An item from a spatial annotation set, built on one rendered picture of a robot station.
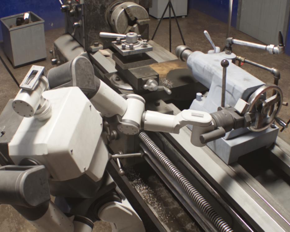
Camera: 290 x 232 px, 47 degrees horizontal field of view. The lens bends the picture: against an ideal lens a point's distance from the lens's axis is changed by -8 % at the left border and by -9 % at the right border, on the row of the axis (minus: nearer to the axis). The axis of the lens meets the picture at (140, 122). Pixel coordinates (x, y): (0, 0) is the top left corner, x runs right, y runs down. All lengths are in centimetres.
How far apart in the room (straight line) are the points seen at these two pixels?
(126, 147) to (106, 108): 71
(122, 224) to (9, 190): 55
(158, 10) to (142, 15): 362
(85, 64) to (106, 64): 127
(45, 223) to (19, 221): 154
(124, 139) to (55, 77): 82
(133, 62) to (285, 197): 102
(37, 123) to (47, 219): 26
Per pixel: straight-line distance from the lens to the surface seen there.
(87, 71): 114
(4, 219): 256
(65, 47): 288
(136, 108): 128
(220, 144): 157
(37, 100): 93
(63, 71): 114
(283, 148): 176
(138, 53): 191
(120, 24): 241
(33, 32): 453
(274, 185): 170
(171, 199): 199
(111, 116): 126
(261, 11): 559
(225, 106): 152
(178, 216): 190
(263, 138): 165
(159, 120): 129
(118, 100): 125
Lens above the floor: 183
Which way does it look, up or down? 34 degrees down
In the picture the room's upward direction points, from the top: straight up
